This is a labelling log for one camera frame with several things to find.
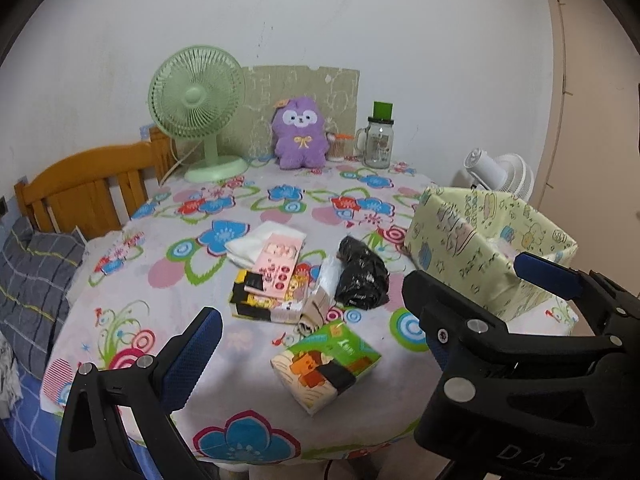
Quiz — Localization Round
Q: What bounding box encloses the yellow cartoon tissue packet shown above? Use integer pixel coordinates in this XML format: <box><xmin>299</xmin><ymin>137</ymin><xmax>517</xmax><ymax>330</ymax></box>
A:
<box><xmin>229</xmin><ymin>265</ymin><xmax>313</xmax><ymax>325</ymax></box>

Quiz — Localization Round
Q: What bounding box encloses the brown folded cloth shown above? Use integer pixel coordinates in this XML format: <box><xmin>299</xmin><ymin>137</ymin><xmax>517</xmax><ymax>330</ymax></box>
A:
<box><xmin>294</xmin><ymin>305</ymin><xmax>328</xmax><ymax>337</ymax></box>

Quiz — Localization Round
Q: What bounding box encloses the purple plush toy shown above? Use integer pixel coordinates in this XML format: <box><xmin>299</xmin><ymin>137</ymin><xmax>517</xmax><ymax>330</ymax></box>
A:
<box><xmin>271</xmin><ymin>97</ymin><xmax>329</xmax><ymax>170</ymax></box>

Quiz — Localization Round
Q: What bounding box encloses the beige door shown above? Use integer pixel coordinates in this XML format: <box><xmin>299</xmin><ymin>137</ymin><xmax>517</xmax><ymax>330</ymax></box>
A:
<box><xmin>541</xmin><ymin>0</ymin><xmax>640</xmax><ymax>221</ymax></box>

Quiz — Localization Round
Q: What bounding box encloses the white fan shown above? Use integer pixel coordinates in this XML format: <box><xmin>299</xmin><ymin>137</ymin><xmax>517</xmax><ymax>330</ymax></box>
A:
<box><xmin>452</xmin><ymin>147</ymin><xmax>537</xmax><ymax>196</ymax></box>

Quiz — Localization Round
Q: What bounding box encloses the pink packet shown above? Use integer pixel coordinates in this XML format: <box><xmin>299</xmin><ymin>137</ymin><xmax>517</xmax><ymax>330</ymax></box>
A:
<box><xmin>248</xmin><ymin>232</ymin><xmax>306</xmax><ymax>306</ymax></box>

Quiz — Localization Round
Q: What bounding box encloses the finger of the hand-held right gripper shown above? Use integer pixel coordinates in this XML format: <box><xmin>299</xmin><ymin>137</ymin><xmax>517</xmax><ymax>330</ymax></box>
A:
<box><xmin>401</xmin><ymin>270</ymin><xmax>626</xmax><ymax>378</ymax></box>
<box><xmin>514</xmin><ymin>252</ymin><xmax>640</xmax><ymax>341</ymax></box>

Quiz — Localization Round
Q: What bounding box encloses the glass mug jar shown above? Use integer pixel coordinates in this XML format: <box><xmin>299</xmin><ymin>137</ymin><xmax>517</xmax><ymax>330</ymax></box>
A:
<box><xmin>354</xmin><ymin>116</ymin><xmax>397</xmax><ymax>169</ymax></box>

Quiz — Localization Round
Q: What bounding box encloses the grey plaid pillow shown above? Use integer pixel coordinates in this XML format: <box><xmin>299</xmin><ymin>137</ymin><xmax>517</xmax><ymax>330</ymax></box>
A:
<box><xmin>0</xmin><ymin>216</ymin><xmax>87</xmax><ymax>382</ymax></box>

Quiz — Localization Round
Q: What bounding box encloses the green tissue packet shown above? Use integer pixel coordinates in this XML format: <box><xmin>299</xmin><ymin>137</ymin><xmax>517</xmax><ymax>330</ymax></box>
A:
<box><xmin>270</xmin><ymin>318</ymin><xmax>383</xmax><ymax>417</ymax></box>

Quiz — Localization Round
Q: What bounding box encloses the green desk fan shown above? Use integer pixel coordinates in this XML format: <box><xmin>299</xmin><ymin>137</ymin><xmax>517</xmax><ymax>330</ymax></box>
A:
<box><xmin>147</xmin><ymin>45</ymin><xmax>249</xmax><ymax>184</ymax></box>

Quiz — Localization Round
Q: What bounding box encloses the clear plastic packet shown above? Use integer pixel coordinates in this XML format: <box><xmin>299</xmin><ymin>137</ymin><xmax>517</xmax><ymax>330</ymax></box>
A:
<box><xmin>299</xmin><ymin>254</ymin><xmax>347</xmax><ymax>321</ymax></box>

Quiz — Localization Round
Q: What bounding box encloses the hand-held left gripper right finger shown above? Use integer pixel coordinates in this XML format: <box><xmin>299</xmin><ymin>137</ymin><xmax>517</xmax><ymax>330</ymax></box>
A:
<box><xmin>427</xmin><ymin>332</ymin><xmax>455</xmax><ymax>378</ymax></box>

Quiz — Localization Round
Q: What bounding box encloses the beige patterned board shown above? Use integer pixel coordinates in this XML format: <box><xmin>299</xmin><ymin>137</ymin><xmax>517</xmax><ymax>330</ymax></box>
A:
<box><xmin>242</xmin><ymin>64</ymin><xmax>362</xmax><ymax>162</ymax></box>

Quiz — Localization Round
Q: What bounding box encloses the white patterned cloth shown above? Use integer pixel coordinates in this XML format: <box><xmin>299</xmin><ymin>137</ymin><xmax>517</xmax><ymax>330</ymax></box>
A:
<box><xmin>0</xmin><ymin>332</ymin><xmax>25</xmax><ymax>420</ymax></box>

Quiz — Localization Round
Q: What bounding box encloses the black plastic packet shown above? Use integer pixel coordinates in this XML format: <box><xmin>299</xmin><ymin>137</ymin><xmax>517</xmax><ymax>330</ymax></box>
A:
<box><xmin>334</xmin><ymin>235</ymin><xmax>391</xmax><ymax>311</ymax></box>

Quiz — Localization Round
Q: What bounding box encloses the cotton swab jar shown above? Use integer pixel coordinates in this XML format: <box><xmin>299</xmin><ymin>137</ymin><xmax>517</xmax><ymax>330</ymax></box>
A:
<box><xmin>326</xmin><ymin>131</ymin><xmax>355</xmax><ymax>163</ymax></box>

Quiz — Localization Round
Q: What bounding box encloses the floral tablecloth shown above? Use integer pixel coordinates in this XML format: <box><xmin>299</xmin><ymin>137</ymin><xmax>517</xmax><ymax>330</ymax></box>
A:
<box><xmin>41</xmin><ymin>159</ymin><xmax>581</xmax><ymax>465</ymax></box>

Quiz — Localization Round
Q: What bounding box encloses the white fan cable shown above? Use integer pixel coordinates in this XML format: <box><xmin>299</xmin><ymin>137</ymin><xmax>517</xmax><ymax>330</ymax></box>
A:
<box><xmin>159</xmin><ymin>142</ymin><xmax>201</xmax><ymax>183</ymax></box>

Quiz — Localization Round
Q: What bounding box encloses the yellow patterned storage box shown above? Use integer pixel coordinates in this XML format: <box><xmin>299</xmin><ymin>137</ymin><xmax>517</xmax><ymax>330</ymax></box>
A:
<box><xmin>403</xmin><ymin>185</ymin><xmax>579</xmax><ymax>322</ymax></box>

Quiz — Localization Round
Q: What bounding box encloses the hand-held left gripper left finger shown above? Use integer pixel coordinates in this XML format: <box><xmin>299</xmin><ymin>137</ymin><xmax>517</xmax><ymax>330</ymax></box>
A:
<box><xmin>55</xmin><ymin>306</ymin><xmax>224</xmax><ymax>480</ymax></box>

